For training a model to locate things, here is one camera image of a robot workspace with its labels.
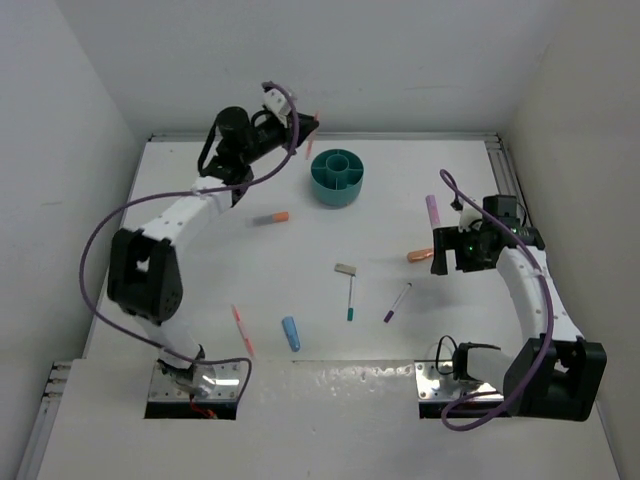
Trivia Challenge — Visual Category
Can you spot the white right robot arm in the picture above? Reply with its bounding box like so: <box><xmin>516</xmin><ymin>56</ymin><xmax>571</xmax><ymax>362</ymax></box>
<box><xmin>431</xmin><ymin>195</ymin><xmax>607</xmax><ymax>422</ymax></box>

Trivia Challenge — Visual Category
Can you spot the purple capped white pen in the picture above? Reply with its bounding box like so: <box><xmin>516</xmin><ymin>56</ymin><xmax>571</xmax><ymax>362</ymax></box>
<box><xmin>383</xmin><ymin>282</ymin><xmax>412</xmax><ymax>324</ymax></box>

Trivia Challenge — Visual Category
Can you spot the small grey eraser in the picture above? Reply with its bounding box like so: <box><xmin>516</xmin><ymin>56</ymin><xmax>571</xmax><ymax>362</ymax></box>
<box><xmin>334</xmin><ymin>263</ymin><xmax>356</xmax><ymax>276</ymax></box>

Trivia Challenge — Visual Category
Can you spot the orange highlighter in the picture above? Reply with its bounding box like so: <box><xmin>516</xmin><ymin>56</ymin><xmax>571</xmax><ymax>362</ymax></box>
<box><xmin>406</xmin><ymin>248</ymin><xmax>434</xmax><ymax>263</ymax></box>

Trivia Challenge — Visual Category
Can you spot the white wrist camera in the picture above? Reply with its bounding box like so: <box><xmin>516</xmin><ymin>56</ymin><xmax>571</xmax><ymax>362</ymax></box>
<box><xmin>262</xmin><ymin>86</ymin><xmax>296</xmax><ymax>125</ymax></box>
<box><xmin>451</xmin><ymin>197</ymin><xmax>483</xmax><ymax>232</ymax></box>

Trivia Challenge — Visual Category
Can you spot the metal base plate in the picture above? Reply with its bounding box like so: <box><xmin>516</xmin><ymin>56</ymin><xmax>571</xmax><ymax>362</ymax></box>
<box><xmin>148</xmin><ymin>362</ymin><xmax>240</xmax><ymax>403</ymax></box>
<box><xmin>414</xmin><ymin>361</ymin><xmax>502</xmax><ymax>403</ymax></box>

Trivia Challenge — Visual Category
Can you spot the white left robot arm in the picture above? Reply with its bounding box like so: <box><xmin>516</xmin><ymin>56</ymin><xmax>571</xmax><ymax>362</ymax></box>
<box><xmin>107</xmin><ymin>106</ymin><xmax>319</xmax><ymax>376</ymax></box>

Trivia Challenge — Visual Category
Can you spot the blue highlighter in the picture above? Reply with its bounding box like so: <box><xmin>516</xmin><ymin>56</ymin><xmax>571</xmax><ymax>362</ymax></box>
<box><xmin>281</xmin><ymin>316</ymin><xmax>301</xmax><ymax>352</ymax></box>

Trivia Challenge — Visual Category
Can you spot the pink pen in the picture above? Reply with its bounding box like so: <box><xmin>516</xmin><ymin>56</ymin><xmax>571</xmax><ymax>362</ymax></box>
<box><xmin>231</xmin><ymin>305</ymin><xmax>255</xmax><ymax>359</ymax></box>
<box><xmin>305</xmin><ymin>110</ymin><xmax>320</xmax><ymax>160</ymax></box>

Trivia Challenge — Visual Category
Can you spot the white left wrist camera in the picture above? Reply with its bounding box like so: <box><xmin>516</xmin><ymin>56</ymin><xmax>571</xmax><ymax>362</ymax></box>
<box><xmin>262</xmin><ymin>86</ymin><xmax>296</xmax><ymax>125</ymax></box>

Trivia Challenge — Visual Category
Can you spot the teal capped white pen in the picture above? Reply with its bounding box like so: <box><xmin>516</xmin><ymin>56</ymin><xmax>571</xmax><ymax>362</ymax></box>
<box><xmin>347</xmin><ymin>275</ymin><xmax>356</xmax><ymax>322</ymax></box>

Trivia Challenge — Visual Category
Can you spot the aluminium frame rail right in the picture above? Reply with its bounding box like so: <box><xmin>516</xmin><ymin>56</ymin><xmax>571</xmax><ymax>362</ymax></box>
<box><xmin>487</xmin><ymin>137</ymin><xmax>594</xmax><ymax>361</ymax></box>

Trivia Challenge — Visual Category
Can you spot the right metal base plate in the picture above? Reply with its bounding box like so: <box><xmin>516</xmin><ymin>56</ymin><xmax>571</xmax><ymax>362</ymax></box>
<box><xmin>414</xmin><ymin>361</ymin><xmax>502</xmax><ymax>403</ymax></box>

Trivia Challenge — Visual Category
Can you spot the aluminium frame rail left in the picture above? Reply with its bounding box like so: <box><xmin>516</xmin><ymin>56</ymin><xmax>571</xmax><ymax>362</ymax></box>
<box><xmin>16</xmin><ymin>361</ymin><xmax>72</xmax><ymax>480</ymax></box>

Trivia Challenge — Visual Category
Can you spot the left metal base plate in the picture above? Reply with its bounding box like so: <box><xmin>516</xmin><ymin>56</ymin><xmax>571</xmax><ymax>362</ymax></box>
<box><xmin>148</xmin><ymin>362</ymin><xmax>240</xmax><ymax>403</ymax></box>

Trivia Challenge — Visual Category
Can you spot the pink highlighter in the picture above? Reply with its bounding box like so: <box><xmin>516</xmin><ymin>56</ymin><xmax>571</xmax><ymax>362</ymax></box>
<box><xmin>425</xmin><ymin>194</ymin><xmax>441</xmax><ymax>230</ymax></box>

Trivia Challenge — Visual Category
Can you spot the teal round pen holder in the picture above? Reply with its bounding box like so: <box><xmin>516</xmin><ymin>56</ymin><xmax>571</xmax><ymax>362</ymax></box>
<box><xmin>310</xmin><ymin>149</ymin><xmax>364</xmax><ymax>208</ymax></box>

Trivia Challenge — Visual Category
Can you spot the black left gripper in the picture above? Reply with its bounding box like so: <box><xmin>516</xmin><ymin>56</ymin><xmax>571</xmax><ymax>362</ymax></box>
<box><xmin>239</xmin><ymin>109</ymin><xmax>318</xmax><ymax>165</ymax></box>

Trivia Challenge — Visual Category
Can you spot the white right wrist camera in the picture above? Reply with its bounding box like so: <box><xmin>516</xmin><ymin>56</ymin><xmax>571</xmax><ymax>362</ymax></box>
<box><xmin>451</xmin><ymin>197</ymin><xmax>483</xmax><ymax>232</ymax></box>

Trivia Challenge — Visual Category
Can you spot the aluminium frame rail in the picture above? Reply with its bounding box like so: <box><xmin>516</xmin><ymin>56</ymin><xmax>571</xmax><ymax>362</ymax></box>
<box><xmin>487</xmin><ymin>137</ymin><xmax>594</xmax><ymax>361</ymax></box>
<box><xmin>16</xmin><ymin>361</ymin><xmax>72</xmax><ymax>480</ymax></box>

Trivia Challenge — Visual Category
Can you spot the orange capped grey marker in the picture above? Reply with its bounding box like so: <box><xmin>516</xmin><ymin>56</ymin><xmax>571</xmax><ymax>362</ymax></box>
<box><xmin>251</xmin><ymin>211</ymin><xmax>289</xmax><ymax>226</ymax></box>

